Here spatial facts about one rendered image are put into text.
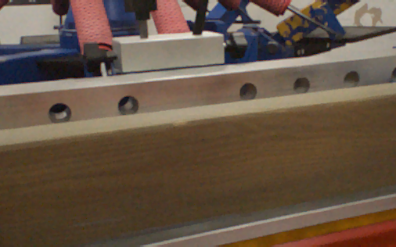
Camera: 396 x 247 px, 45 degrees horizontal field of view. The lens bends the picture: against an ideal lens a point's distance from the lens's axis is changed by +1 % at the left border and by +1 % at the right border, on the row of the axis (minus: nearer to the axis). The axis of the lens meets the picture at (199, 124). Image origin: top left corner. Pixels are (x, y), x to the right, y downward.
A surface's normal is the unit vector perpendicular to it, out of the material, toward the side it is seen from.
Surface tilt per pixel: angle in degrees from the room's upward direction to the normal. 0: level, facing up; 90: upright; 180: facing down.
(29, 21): 90
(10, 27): 90
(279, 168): 90
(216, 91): 90
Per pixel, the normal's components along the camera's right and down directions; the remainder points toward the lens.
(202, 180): 0.33, 0.25
